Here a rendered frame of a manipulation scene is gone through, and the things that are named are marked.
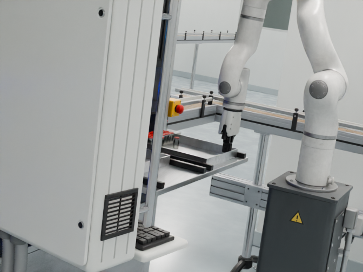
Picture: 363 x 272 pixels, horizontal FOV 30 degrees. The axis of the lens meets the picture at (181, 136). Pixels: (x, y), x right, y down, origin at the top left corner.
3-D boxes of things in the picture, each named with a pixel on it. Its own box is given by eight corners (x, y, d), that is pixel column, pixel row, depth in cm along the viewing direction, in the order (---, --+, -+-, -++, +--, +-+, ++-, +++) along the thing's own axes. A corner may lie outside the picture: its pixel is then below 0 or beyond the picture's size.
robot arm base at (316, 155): (342, 185, 254) (351, 137, 250) (330, 196, 237) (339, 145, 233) (294, 174, 261) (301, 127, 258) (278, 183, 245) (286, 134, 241)
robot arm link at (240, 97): (239, 104, 253) (248, 102, 261) (244, 69, 250) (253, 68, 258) (219, 100, 256) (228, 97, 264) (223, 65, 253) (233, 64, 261)
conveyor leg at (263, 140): (233, 267, 364) (254, 129, 348) (240, 263, 372) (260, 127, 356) (248, 273, 360) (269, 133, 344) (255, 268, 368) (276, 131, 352)
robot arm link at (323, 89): (340, 136, 248) (351, 72, 243) (326, 144, 232) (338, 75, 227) (308, 130, 253) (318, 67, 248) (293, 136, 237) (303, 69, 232)
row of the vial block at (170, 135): (145, 148, 263) (146, 136, 262) (169, 142, 278) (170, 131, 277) (149, 149, 262) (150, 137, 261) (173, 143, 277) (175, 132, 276)
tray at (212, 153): (128, 147, 262) (129, 138, 261) (163, 138, 284) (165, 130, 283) (205, 168, 246) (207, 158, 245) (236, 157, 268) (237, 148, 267)
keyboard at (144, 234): (42, 208, 205) (44, 201, 204) (76, 201, 216) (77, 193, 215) (142, 251, 181) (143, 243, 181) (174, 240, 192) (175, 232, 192)
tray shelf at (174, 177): (38, 161, 233) (39, 156, 233) (147, 136, 294) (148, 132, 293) (155, 196, 211) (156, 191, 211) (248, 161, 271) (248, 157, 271)
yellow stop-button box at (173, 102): (157, 114, 294) (159, 97, 292) (165, 112, 300) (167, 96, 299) (172, 117, 290) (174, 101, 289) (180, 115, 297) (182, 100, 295)
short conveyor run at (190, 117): (146, 139, 296) (150, 104, 292) (117, 132, 303) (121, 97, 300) (217, 122, 355) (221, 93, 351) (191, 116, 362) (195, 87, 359)
